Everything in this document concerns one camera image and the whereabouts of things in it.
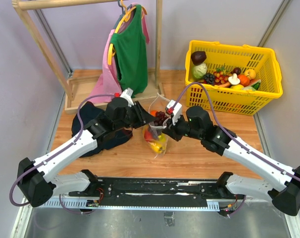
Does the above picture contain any watermelon slice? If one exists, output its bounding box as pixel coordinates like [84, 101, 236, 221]
[247, 79, 261, 91]

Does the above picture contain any yellow clothes hanger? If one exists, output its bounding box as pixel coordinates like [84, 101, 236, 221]
[107, 5, 148, 65]

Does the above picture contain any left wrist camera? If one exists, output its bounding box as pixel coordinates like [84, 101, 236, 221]
[114, 88, 134, 107]

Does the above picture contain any green tank top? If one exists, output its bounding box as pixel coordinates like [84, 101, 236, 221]
[110, 4, 148, 97]

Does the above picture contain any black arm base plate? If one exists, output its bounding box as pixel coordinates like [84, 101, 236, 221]
[68, 177, 243, 207]

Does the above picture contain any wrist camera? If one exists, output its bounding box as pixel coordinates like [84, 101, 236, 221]
[165, 100, 182, 125]
[114, 88, 134, 107]

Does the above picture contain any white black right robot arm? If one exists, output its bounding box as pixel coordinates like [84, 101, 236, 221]
[163, 101, 300, 216]

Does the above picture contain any white mushroom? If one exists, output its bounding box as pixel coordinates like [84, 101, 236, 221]
[228, 73, 240, 86]

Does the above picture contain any yellow plastic basket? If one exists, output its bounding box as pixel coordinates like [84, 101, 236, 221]
[185, 40, 283, 116]

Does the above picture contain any wooden clothes rack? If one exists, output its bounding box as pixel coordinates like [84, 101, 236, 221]
[12, 0, 164, 114]

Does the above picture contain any green cabbage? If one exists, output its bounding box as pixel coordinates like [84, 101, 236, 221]
[192, 62, 207, 80]

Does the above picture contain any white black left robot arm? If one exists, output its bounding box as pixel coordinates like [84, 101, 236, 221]
[13, 97, 154, 207]

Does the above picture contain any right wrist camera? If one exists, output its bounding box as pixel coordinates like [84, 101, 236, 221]
[165, 100, 182, 125]

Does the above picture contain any orange fruit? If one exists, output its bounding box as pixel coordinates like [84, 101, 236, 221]
[150, 110, 157, 117]

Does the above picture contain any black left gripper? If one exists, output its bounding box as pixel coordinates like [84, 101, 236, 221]
[114, 100, 156, 131]

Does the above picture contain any dark navy cloth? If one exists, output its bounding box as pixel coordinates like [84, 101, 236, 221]
[79, 102, 133, 158]

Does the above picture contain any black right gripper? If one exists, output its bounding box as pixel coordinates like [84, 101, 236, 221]
[162, 112, 203, 142]

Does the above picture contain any yellow peach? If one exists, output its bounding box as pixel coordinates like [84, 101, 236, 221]
[244, 69, 256, 80]

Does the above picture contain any yellow bell pepper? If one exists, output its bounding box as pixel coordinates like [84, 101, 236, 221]
[150, 142, 165, 154]
[157, 133, 166, 143]

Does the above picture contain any pink shirt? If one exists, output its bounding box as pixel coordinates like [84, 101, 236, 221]
[90, 3, 150, 96]

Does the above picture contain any clear dotted zip top bag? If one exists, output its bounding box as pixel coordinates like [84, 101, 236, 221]
[142, 94, 169, 158]

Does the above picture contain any dark purple round fruit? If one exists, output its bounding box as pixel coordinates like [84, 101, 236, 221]
[191, 51, 207, 65]

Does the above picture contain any purple grape bunch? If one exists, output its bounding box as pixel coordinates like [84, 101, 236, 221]
[154, 111, 168, 126]

